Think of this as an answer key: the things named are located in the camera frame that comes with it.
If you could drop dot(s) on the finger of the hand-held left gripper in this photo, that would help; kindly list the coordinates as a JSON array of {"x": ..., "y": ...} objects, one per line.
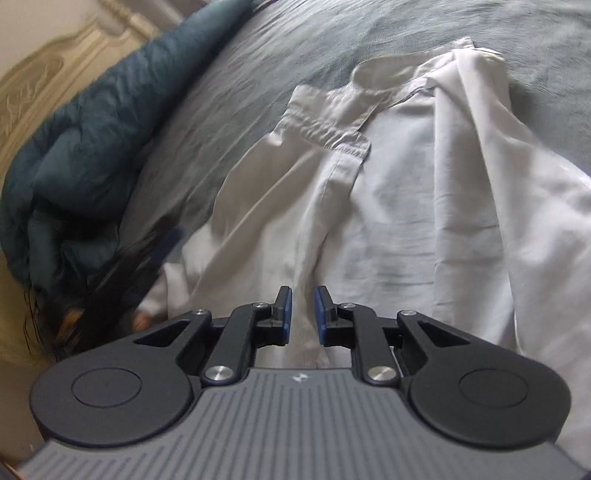
[{"x": 168, "y": 249}]

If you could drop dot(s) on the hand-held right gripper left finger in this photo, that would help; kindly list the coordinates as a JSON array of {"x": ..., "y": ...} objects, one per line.
[{"x": 287, "y": 318}]

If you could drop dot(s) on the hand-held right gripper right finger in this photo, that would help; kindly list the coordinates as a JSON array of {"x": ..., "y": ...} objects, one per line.
[{"x": 319, "y": 318}]

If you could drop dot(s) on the white shirt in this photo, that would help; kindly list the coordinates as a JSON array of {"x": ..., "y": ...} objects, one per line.
[{"x": 406, "y": 198}]

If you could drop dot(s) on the person's left hand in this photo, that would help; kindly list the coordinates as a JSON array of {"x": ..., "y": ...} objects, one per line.
[{"x": 142, "y": 321}]

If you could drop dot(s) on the teal pillow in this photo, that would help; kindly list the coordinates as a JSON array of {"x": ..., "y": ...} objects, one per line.
[{"x": 101, "y": 138}]

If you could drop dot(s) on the carved beige headboard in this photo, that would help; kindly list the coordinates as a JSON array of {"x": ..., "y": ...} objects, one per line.
[{"x": 55, "y": 69}]

